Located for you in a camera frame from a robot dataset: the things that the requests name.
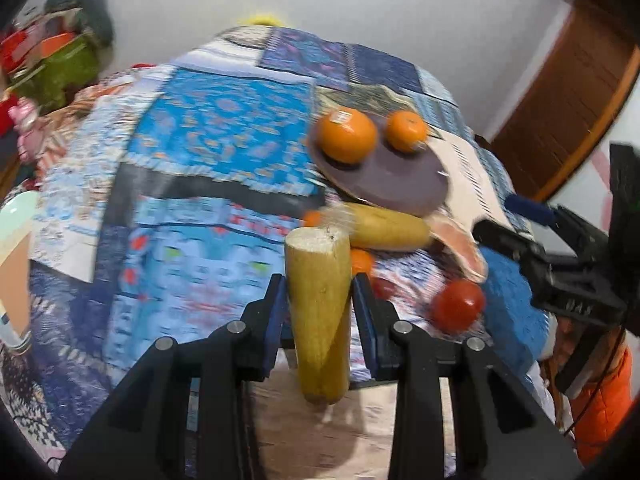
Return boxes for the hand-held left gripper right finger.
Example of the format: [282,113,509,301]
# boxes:
[352,274,583,480]

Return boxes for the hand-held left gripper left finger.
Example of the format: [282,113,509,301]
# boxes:
[57,274,291,480]

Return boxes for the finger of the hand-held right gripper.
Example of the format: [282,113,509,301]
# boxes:
[472,220,556,306]
[504,194,608,261]

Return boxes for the peeled pomelo piece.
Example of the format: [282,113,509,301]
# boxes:
[427,212,488,283]

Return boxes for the yellow corn cob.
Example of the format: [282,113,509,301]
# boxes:
[345,203,433,252]
[284,226,353,405]

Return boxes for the red tomato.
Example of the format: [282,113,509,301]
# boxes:
[431,280,487,333]

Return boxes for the brown wooden door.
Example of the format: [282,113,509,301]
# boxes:
[487,5,640,201]

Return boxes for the plain orange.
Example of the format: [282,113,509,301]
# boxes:
[386,110,430,153]

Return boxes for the large orange with sticker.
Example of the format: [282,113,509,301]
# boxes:
[316,107,378,165]

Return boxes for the blue patchwork blanket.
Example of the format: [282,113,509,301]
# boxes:
[0,25,556,480]

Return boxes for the pale green container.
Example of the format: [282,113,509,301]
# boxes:
[0,190,40,356]

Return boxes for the orange striped cloth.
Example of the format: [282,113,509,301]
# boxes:
[35,67,161,181]

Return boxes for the yellow curved foam tube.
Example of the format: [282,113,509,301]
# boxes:
[239,10,287,28]

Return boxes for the pink bunny toy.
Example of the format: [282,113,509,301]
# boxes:
[10,99,45,161]

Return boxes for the grey-green plush toy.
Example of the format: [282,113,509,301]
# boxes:
[45,0,116,46]

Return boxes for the red bag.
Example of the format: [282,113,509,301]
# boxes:
[0,22,38,68]

